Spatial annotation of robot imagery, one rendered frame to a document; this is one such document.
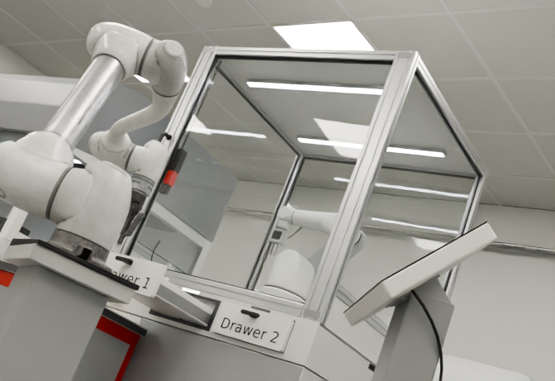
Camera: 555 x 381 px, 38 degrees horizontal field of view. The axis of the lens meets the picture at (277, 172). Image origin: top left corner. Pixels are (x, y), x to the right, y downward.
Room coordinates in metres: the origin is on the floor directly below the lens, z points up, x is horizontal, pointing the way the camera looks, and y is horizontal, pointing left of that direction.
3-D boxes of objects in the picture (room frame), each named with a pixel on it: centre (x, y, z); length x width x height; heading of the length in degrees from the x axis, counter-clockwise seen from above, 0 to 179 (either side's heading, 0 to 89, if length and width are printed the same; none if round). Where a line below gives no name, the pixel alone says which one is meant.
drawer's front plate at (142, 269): (2.61, 0.33, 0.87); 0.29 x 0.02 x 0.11; 52
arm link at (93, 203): (2.10, 0.42, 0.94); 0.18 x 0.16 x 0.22; 91
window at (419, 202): (2.92, -0.58, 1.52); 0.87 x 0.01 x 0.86; 142
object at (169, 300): (2.78, 0.20, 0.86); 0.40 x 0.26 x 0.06; 142
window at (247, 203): (2.86, 0.09, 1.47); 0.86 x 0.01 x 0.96; 52
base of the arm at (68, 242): (2.09, 0.40, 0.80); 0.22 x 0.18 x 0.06; 20
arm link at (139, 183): (2.89, 0.45, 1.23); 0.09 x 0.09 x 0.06
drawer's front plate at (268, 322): (2.67, -0.11, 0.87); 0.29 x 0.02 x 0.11; 52
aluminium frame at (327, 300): (3.22, -0.19, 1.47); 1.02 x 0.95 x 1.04; 52
